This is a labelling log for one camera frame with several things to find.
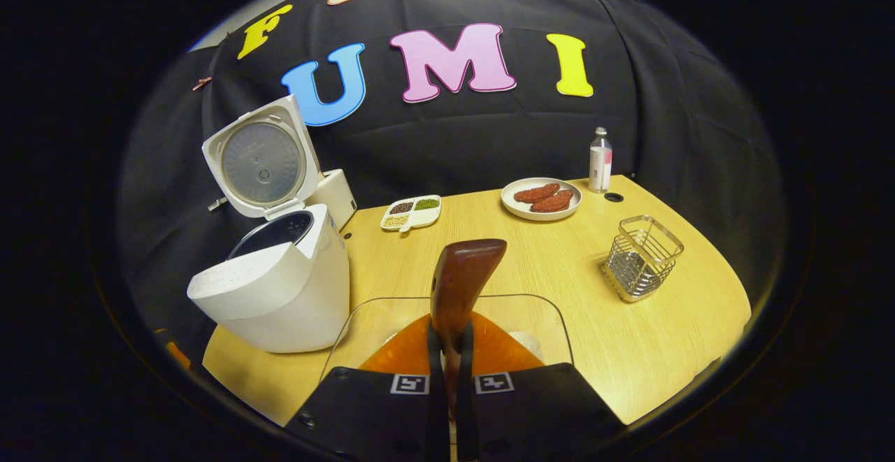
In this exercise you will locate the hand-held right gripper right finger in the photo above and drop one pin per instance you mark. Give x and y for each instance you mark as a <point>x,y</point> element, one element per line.
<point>467,420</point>

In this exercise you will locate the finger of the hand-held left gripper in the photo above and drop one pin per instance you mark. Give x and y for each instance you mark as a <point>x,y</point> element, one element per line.
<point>178,356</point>

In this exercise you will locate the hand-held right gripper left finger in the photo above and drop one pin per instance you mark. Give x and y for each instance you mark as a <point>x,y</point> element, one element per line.
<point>437,413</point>

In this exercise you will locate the white rice cooker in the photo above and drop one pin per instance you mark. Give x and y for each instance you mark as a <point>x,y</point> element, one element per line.
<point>280,294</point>

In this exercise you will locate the brown wooden spoon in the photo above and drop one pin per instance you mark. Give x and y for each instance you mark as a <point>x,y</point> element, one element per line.
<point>461,280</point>

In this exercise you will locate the silver cloth clip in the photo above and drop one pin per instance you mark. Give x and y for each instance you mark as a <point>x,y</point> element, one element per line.
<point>217,204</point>

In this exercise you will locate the yellow beans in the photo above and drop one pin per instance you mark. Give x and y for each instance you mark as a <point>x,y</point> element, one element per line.
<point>396,221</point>

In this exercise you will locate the white divided dish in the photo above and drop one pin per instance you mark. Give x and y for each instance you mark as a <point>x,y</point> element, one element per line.
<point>419,216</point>

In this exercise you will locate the brown beans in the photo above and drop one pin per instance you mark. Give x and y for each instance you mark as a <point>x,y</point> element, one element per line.
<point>401,207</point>

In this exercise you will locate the green beans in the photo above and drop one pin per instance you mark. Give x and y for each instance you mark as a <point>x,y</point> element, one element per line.
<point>426,204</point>

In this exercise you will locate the white round plate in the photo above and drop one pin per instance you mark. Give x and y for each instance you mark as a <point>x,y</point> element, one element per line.
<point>514,210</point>

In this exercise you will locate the white toaster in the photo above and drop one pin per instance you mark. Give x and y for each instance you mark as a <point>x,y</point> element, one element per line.
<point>339,200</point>

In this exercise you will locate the red-brown sausage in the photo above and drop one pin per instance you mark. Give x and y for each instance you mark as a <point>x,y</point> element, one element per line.
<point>537,193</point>
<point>552,202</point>

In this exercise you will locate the copper cloth clip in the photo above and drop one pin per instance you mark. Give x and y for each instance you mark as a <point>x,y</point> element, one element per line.
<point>202,84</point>

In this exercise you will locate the clear bottle with pink label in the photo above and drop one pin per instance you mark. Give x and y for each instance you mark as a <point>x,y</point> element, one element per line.
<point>600,165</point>

